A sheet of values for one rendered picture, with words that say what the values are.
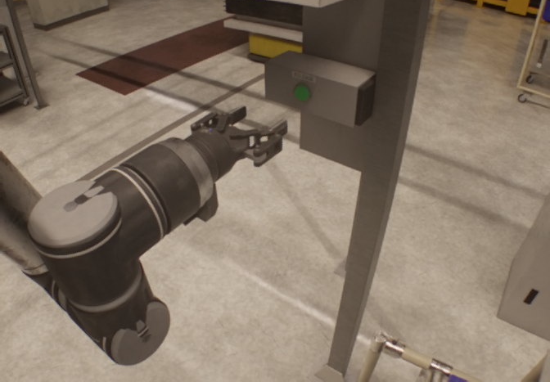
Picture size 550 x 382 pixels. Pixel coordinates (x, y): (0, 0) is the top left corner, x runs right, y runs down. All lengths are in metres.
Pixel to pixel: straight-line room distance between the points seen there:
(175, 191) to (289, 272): 1.44
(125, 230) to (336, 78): 0.44
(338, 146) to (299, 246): 1.17
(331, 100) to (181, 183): 0.34
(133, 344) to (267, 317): 1.21
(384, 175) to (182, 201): 0.44
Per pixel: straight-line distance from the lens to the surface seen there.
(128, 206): 0.45
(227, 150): 0.55
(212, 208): 0.58
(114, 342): 0.54
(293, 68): 0.74
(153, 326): 0.57
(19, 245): 0.59
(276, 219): 2.12
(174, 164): 0.48
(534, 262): 1.69
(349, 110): 0.71
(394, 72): 0.70
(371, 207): 0.85
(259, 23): 3.81
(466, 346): 1.81
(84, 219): 0.43
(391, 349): 0.87
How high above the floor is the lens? 1.46
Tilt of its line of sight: 37 degrees down
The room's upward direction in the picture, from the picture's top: 1 degrees counter-clockwise
